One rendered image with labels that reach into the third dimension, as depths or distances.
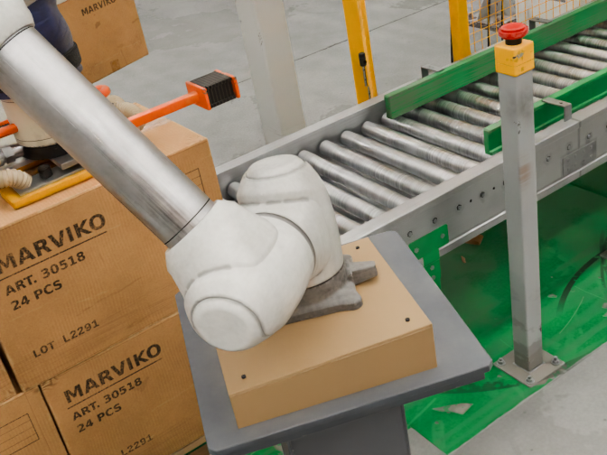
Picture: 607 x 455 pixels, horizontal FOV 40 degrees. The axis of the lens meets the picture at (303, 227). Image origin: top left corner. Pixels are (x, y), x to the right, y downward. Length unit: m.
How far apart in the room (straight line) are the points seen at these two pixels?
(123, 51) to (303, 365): 2.57
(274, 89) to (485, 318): 1.30
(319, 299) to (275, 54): 2.03
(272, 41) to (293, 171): 2.01
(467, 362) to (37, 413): 1.06
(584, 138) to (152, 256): 1.37
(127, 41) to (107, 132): 2.53
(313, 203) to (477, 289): 1.58
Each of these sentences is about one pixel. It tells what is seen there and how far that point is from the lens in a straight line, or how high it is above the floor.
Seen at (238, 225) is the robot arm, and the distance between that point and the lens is 1.26.
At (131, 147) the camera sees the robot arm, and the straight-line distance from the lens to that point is 1.26.
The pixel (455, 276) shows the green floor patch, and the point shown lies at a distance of 2.99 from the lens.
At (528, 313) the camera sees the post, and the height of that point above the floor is 0.22.
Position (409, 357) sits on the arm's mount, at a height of 0.79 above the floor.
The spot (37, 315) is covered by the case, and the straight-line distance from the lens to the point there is 1.95.
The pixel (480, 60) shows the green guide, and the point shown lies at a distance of 3.08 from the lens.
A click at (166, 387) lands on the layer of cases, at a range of 2.20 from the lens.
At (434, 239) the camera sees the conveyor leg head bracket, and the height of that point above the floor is 0.47.
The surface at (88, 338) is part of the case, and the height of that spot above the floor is 0.60.
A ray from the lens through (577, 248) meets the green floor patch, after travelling 3.11.
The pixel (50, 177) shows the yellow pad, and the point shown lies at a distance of 1.94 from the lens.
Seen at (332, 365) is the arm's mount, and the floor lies 0.82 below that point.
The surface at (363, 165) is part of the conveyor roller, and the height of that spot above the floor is 0.54.
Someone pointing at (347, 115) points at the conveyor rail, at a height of 0.59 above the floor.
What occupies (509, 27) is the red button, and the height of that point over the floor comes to 1.04.
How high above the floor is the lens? 1.70
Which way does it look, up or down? 30 degrees down
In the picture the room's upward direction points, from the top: 11 degrees counter-clockwise
